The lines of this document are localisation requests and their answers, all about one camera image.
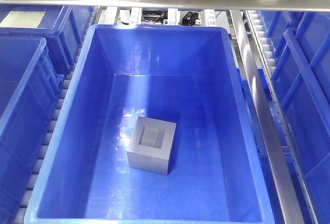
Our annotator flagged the blue bin right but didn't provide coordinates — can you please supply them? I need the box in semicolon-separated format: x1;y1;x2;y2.
270;26;330;224

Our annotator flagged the large blue target bin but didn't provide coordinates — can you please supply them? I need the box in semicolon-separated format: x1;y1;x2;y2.
24;25;274;223

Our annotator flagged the gray hollow cube base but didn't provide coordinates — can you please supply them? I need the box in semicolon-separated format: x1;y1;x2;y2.
126;116;176;175

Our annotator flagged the steel divider rail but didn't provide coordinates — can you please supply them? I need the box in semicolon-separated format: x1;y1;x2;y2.
229;10;304;223

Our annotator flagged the blue bin left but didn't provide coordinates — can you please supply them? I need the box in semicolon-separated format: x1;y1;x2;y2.
1;35;62;223

